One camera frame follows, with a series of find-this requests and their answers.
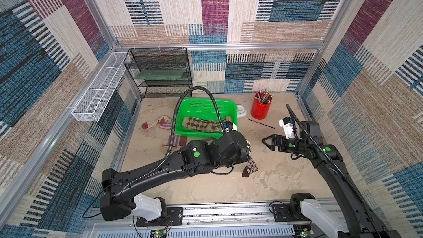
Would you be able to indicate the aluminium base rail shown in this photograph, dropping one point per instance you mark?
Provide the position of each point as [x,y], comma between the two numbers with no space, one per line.
[212,220]

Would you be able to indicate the green plastic basket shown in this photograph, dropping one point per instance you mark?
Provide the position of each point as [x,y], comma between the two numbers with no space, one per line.
[204,109]

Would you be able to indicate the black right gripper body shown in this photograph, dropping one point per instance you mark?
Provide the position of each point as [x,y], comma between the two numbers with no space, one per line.
[281,143]

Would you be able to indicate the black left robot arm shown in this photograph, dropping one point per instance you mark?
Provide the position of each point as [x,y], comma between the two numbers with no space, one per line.
[124,190]

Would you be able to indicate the loose pencil on table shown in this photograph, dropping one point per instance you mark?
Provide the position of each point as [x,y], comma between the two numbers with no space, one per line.
[260,123]

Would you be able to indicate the black wire mesh shelf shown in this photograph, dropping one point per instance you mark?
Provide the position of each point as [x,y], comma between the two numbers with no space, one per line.
[141,59]

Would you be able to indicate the pink purple striped sock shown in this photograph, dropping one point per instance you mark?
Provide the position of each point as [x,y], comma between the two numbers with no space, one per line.
[164,122]
[178,142]

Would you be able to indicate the brown argyle sock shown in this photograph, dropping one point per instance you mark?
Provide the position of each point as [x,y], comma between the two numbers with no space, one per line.
[200,125]

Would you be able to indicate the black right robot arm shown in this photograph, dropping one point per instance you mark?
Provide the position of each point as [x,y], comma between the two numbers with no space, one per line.
[360,221]

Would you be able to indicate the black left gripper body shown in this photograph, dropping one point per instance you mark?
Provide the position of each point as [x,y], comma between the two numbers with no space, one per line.
[243,156]

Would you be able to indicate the red pencil cup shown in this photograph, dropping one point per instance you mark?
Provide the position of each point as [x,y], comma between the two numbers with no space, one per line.
[261,104]

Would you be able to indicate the green glass plate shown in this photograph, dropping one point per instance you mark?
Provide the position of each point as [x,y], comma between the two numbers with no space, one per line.
[172,74]

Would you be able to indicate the white wire wall basket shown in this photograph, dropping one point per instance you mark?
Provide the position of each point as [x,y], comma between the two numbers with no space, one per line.
[95,99]

